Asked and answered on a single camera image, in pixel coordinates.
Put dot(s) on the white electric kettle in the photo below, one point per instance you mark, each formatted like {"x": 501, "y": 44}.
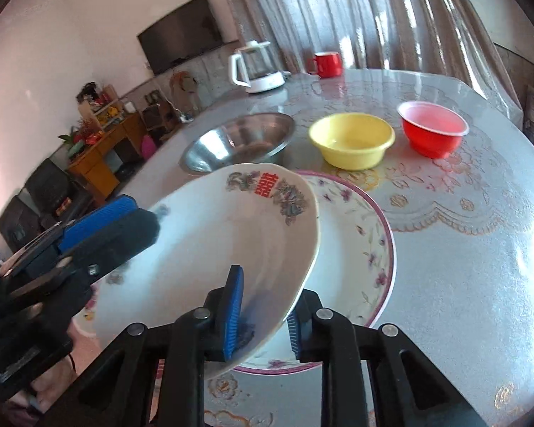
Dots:
{"x": 262, "y": 81}

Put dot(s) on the floral printed tablecloth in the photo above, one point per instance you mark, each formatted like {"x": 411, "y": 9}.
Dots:
{"x": 449, "y": 253}

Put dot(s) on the red plastic bowl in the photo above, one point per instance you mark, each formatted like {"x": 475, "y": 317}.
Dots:
{"x": 431, "y": 138}

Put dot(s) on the green potted plant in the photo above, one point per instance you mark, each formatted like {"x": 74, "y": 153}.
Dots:
{"x": 73, "y": 142}

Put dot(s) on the white plate with red print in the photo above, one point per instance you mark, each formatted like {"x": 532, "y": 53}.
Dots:
{"x": 204, "y": 240}

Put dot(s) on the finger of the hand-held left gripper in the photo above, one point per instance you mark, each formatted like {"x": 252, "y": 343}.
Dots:
{"x": 100, "y": 222}
{"x": 120, "y": 240}

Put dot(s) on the black television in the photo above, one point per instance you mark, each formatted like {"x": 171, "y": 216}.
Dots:
{"x": 178, "y": 35}

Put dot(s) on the purple-rimmed floral plate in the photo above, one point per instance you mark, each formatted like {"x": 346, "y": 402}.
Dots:
{"x": 356, "y": 249}

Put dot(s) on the wooden shelf with ornaments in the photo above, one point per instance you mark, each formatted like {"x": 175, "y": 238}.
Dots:
{"x": 100, "y": 106}

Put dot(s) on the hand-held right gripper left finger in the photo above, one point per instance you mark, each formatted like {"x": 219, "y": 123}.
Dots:
{"x": 231, "y": 307}

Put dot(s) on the grey curtain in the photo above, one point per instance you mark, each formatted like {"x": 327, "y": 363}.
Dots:
{"x": 338, "y": 9}

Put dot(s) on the yellow plastic bowl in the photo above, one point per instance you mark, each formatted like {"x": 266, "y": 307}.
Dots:
{"x": 351, "y": 142}

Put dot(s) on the black armchair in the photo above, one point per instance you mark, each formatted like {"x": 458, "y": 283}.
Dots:
{"x": 49, "y": 182}
{"x": 18, "y": 224}

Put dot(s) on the wooden desk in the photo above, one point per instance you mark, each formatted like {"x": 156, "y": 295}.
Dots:
{"x": 93, "y": 160}

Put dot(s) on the red mug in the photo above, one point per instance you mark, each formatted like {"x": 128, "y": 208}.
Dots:
{"x": 327, "y": 66}

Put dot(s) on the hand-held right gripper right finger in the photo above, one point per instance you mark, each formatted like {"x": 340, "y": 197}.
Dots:
{"x": 293, "y": 333}

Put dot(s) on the wooden chair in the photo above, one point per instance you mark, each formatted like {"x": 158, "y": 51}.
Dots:
{"x": 184, "y": 91}

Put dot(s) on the stainless steel bowl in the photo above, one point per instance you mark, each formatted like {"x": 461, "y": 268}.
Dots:
{"x": 231, "y": 142}

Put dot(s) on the pink ball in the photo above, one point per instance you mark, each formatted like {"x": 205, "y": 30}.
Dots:
{"x": 148, "y": 147}

